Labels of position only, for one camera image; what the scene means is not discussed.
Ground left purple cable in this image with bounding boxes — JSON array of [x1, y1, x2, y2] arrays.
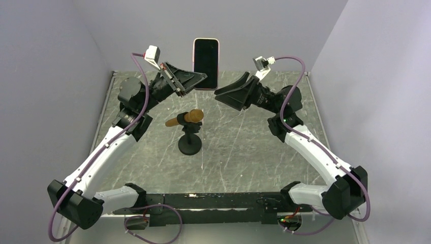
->
[[48, 52, 150, 242]]

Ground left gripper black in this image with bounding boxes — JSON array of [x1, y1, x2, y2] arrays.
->
[[139, 61, 208, 113]]

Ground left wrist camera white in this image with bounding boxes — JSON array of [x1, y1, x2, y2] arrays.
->
[[143, 45, 161, 71]]

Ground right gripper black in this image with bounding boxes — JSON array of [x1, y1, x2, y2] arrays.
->
[[214, 72, 282, 115]]

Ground black microphone stand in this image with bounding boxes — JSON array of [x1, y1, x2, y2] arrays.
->
[[178, 121, 202, 156]]

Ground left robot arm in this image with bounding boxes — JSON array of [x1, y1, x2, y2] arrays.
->
[[48, 62, 207, 230]]

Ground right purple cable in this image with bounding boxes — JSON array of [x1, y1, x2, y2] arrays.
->
[[274, 55, 371, 236]]

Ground gold microphone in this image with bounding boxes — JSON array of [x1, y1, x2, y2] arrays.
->
[[165, 109, 204, 127]]

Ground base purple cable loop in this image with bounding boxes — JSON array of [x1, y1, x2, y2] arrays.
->
[[124, 202, 183, 244]]

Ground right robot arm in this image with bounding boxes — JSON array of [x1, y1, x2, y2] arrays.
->
[[214, 72, 367, 220]]

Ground black base beam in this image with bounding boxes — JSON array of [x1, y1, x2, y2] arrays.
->
[[114, 192, 310, 227]]

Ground phone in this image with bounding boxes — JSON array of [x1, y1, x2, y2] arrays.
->
[[192, 38, 220, 90]]

